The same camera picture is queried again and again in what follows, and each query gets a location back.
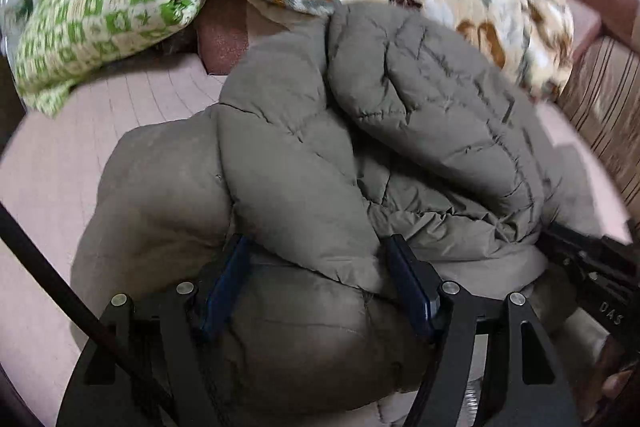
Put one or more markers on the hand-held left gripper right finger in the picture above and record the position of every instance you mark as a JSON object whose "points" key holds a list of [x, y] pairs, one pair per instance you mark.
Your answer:
{"points": [[410, 287]]}

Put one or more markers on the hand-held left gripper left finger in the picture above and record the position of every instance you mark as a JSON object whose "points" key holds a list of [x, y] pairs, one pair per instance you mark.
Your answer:
{"points": [[225, 287]]}

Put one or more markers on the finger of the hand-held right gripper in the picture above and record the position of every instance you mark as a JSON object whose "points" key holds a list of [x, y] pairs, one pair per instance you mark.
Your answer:
{"points": [[570, 244]]}

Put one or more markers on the grey padded jacket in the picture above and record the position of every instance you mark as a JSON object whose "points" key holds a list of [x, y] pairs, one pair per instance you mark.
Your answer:
{"points": [[300, 157]]}

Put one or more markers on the person's right hand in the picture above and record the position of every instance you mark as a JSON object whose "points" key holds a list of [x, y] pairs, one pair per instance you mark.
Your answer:
{"points": [[617, 379]]}

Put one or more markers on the striped cushion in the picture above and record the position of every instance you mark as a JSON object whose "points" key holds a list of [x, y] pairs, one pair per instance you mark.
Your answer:
{"points": [[610, 107]]}

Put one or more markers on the brown pillow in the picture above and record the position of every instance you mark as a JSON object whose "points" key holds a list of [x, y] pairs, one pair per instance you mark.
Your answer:
{"points": [[222, 42]]}

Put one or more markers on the green white patterned pillow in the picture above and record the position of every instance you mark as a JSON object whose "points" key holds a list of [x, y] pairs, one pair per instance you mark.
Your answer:
{"points": [[100, 17]]}

